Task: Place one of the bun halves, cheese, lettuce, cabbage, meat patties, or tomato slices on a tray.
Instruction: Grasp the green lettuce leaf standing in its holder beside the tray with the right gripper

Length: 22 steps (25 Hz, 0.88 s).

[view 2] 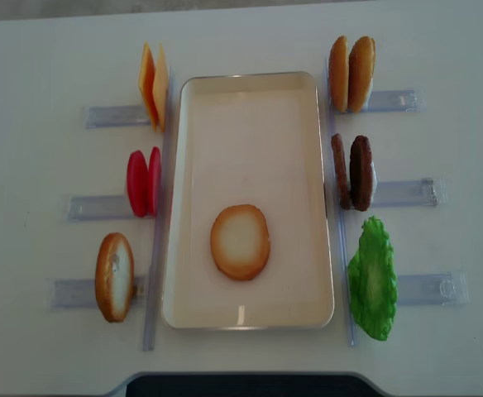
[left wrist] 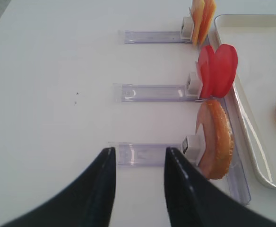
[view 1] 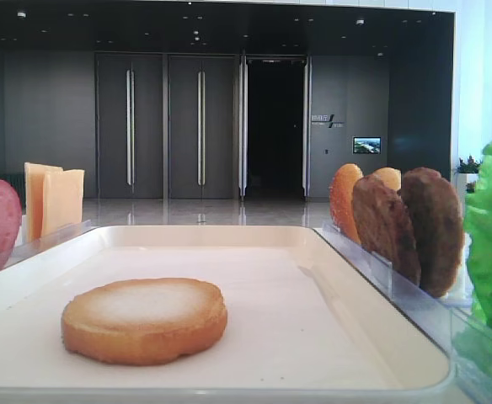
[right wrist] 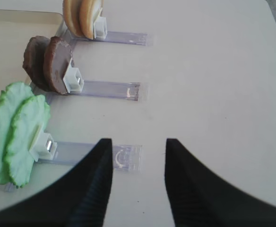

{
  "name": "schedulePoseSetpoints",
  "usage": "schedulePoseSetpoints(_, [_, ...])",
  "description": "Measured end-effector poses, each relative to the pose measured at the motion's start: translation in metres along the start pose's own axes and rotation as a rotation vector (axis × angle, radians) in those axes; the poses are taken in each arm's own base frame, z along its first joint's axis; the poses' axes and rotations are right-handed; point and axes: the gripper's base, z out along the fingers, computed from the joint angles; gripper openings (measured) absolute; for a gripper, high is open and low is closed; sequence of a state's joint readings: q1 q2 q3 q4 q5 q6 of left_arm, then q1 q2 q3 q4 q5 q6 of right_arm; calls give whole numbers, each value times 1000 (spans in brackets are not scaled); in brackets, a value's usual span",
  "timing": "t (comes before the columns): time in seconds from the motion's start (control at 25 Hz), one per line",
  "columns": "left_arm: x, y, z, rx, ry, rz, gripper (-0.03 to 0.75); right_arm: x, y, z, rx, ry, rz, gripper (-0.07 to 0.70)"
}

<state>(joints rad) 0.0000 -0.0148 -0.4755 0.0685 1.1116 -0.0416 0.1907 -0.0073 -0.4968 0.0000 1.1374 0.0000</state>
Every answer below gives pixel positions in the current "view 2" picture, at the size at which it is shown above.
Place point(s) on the upright bread slice left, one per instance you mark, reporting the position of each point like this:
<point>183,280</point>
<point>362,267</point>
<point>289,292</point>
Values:
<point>114,277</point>

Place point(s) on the black pad at table edge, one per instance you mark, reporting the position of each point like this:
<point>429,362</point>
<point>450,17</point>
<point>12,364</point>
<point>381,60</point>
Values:
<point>249,385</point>

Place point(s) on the right red tomato slice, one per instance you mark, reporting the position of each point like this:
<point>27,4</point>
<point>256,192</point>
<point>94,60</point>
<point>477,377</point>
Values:
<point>153,181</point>

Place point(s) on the left bun slice top right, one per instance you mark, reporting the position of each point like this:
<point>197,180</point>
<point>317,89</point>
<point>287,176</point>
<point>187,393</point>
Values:
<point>338,68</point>

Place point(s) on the toasted bread slice on tray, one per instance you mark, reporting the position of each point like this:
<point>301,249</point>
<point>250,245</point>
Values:
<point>240,242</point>

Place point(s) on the right dark meat patty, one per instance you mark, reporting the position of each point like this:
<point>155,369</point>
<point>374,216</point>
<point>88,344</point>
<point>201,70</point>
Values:
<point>361,173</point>

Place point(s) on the green lettuce leaf front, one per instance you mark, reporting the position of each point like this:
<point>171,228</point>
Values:
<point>373,283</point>

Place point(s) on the left brown meat patty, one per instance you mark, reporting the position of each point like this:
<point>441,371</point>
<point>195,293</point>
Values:
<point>340,171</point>

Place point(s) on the clear holder rail lettuce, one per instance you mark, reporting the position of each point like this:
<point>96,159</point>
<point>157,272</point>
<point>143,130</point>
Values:
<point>447,288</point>

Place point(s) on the left orange cheese slice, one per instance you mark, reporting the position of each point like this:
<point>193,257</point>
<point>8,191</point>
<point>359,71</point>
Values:
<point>145,84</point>

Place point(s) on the clear holder rail tomato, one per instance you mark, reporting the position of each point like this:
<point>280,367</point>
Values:
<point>78,208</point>

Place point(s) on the red tomato slice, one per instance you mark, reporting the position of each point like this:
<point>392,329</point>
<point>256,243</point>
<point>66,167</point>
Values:
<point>153,181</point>
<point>137,184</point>

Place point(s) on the left red tomato slice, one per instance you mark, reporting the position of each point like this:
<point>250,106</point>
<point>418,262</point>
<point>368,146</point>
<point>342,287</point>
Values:
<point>137,184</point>

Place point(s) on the white rectangular metal tray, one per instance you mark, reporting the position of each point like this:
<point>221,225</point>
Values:
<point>249,139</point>

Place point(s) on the clear holder rail cheese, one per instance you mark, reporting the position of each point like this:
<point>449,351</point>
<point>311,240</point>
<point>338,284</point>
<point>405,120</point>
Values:
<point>116,116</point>

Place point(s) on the right yellow cheese slice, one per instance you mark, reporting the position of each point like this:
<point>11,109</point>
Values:
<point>161,87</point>

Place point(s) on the bun slice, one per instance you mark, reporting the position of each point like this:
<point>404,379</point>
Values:
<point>361,70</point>
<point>338,68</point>

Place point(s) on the clear holder rail patty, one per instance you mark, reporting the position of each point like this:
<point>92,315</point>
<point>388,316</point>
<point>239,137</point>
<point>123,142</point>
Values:
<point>429,192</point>

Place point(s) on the clear holder rail bread left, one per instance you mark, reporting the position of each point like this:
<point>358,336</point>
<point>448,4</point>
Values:
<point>80,294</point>

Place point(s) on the clear holder rail bun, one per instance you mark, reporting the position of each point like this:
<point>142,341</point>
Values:
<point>403,100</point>

